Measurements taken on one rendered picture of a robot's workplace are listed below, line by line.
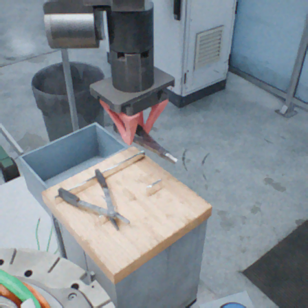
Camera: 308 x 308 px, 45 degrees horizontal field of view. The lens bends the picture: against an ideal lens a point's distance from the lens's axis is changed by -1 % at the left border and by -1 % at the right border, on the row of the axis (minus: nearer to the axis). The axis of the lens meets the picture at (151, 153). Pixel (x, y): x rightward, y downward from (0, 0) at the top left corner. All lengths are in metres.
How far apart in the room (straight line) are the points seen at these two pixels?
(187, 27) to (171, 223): 2.05
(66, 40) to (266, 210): 1.76
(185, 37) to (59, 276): 2.20
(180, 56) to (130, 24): 2.15
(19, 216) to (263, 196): 1.48
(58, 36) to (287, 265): 1.61
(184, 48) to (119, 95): 2.11
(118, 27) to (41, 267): 0.30
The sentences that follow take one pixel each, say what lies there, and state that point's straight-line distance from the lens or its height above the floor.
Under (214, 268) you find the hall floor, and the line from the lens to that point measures 1.82.
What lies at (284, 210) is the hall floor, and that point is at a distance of 2.14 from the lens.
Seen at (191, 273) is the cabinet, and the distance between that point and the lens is 0.71.
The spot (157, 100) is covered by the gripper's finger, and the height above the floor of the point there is 1.23.
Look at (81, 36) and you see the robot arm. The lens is 0.47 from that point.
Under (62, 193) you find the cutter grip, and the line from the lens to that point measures 0.58.
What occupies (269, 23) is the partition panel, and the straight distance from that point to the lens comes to 2.82.
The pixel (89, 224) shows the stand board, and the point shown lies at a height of 1.07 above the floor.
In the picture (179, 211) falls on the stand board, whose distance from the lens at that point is 0.58.
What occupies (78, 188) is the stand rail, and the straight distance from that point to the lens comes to 0.61.
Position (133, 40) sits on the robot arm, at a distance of 0.46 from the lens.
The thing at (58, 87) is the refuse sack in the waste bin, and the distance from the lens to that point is 2.24.
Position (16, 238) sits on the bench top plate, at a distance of 0.96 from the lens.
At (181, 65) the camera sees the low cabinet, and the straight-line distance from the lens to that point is 2.63.
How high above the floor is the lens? 1.50
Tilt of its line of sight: 39 degrees down
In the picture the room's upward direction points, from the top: straight up
